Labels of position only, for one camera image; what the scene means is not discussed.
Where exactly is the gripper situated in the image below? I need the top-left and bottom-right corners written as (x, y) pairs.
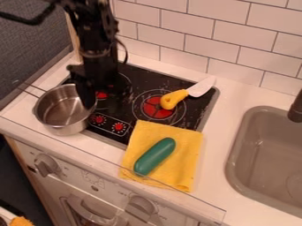
top-left (64, 51), bottom-right (133, 110)

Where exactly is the silver pot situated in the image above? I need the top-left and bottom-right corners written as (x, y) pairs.
top-left (18, 83), bottom-right (98, 137)

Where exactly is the toy stove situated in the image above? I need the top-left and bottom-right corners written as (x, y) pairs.
top-left (61, 61), bottom-right (221, 147)

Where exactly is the yellow and white toy knife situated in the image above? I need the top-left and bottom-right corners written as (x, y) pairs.
top-left (159, 76), bottom-right (219, 111)

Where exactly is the green toy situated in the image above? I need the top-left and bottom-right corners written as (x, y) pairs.
top-left (132, 137), bottom-right (177, 177)

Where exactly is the yellow cloth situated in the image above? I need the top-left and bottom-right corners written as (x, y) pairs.
top-left (117, 119), bottom-right (206, 193)

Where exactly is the yellow toy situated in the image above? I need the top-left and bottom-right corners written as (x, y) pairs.
top-left (8, 215), bottom-right (36, 226)

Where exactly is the toy sink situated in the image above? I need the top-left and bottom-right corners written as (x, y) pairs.
top-left (223, 105), bottom-right (302, 219)

